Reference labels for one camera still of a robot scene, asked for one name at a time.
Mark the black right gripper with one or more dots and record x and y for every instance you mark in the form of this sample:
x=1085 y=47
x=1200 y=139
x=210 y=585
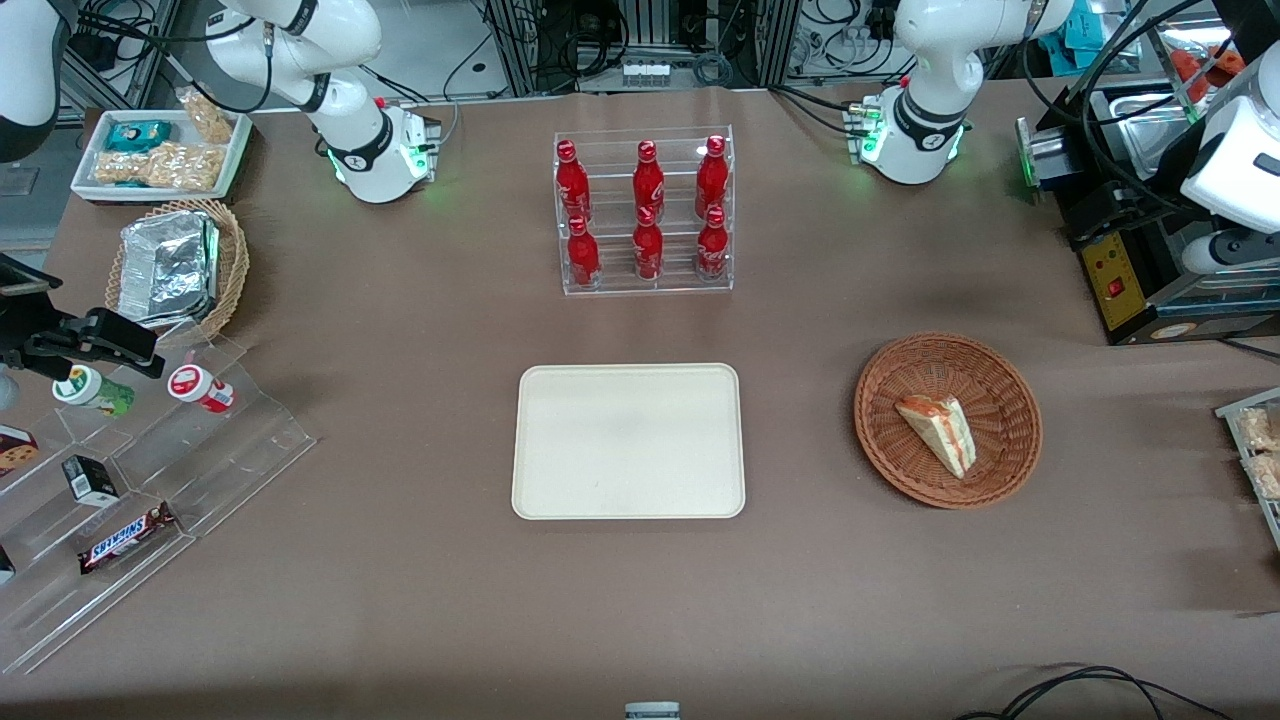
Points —
x=22 y=322

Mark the triangle sandwich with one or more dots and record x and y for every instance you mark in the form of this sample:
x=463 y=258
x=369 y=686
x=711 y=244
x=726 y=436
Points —
x=940 y=430

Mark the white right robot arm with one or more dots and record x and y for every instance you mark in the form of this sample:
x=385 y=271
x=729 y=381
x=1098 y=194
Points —
x=350 y=100

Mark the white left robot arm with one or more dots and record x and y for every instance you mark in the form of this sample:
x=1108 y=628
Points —
x=925 y=120

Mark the light tan wicker basket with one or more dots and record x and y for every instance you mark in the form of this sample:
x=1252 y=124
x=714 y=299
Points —
x=232 y=260

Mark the white rectangular snack tray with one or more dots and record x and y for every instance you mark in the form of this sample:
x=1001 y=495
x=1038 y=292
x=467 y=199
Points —
x=235 y=160

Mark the beige plastic tray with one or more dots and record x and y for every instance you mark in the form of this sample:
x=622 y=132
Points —
x=628 y=440

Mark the brown wicker basket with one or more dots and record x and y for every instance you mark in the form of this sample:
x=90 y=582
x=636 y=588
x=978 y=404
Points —
x=900 y=440

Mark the green white yogurt cup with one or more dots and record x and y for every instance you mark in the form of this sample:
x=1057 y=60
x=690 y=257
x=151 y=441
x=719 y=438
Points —
x=95 y=392

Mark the red white yogurt cup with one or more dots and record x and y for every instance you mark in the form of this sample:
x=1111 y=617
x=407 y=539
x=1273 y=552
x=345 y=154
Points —
x=200 y=388

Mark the small black box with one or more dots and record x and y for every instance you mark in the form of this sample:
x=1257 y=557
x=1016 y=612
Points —
x=90 y=480

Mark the cookie box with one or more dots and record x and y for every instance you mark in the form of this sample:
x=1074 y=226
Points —
x=15 y=450

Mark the clear acrylic stepped display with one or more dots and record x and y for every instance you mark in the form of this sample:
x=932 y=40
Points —
x=230 y=450

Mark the large clear peanut bag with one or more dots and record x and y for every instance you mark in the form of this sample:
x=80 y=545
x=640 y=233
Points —
x=160 y=167

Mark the Snickers chocolate bar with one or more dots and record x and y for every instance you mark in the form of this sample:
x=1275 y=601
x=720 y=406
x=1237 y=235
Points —
x=125 y=540

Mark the teal snack packet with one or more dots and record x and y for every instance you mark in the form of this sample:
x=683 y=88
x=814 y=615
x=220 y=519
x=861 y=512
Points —
x=138 y=135

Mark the small clear peanut bag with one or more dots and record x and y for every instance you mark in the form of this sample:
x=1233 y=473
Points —
x=208 y=117

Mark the red cola bottle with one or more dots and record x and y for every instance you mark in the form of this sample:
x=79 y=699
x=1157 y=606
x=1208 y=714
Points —
x=573 y=185
x=584 y=258
x=712 y=180
x=648 y=185
x=648 y=250
x=713 y=250

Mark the clear acrylic bottle rack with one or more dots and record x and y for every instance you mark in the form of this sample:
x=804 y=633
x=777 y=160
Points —
x=610 y=250

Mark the white power strip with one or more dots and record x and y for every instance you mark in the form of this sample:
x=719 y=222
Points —
x=645 y=72

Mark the small grey white object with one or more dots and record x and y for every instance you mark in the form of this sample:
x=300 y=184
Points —
x=652 y=711

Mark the silver cylinder with green rim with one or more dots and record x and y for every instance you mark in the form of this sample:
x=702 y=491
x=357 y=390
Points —
x=1045 y=160

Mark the black food warmer machine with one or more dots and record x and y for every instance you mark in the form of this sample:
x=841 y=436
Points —
x=1110 y=270

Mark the red orange food item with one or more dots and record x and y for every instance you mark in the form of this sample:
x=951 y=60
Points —
x=1195 y=65

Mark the clear snack bag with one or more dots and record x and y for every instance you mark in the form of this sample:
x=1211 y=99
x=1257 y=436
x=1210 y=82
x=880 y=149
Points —
x=1258 y=430
x=1266 y=476

